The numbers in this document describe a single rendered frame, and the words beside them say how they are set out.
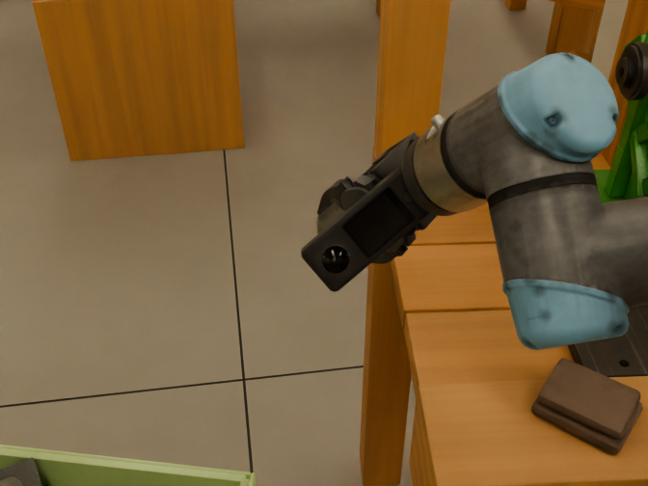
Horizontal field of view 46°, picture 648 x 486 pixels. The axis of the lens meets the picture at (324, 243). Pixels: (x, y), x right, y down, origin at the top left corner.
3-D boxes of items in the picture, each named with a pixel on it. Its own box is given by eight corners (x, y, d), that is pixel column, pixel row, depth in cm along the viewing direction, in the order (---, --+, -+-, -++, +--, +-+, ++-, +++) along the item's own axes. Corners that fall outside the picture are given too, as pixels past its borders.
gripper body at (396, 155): (428, 209, 77) (506, 171, 67) (377, 263, 73) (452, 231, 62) (379, 150, 76) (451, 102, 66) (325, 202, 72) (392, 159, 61)
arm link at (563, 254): (706, 322, 50) (664, 159, 52) (542, 349, 48) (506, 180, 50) (643, 333, 57) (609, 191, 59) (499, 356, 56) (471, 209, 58)
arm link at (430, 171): (484, 219, 59) (417, 136, 58) (448, 233, 63) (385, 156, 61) (532, 163, 62) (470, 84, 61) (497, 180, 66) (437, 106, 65)
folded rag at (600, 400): (642, 410, 86) (649, 392, 84) (616, 459, 81) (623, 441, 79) (557, 369, 91) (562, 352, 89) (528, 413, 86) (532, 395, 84)
